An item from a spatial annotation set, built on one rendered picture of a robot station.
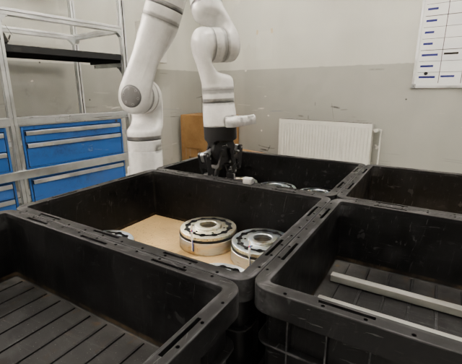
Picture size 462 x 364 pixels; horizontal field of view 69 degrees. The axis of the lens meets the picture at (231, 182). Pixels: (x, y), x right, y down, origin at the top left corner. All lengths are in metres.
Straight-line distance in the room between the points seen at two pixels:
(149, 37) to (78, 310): 0.63
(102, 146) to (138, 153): 1.79
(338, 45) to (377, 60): 0.42
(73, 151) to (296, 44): 2.51
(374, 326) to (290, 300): 0.07
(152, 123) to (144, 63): 0.16
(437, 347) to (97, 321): 0.36
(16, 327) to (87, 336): 0.09
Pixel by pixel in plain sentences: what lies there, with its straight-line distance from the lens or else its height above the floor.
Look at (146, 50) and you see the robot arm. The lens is 0.90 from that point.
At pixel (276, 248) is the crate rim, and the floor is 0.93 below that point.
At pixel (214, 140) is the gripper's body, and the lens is 0.75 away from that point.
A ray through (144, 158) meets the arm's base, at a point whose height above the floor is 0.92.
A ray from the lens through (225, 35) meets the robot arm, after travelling 0.76.
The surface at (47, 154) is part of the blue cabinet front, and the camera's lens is 2.52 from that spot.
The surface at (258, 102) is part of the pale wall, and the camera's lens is 4.15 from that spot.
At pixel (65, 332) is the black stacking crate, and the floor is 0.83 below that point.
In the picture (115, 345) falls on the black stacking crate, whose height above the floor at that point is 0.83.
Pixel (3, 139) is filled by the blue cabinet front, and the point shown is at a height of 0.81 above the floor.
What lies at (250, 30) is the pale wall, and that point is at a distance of 4.26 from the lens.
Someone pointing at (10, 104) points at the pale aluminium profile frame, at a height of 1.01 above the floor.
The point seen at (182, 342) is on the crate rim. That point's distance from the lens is 0.26.
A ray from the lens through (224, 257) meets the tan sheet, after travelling 0.58.
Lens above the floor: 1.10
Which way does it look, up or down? 15 degrees down
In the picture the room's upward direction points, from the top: straight up
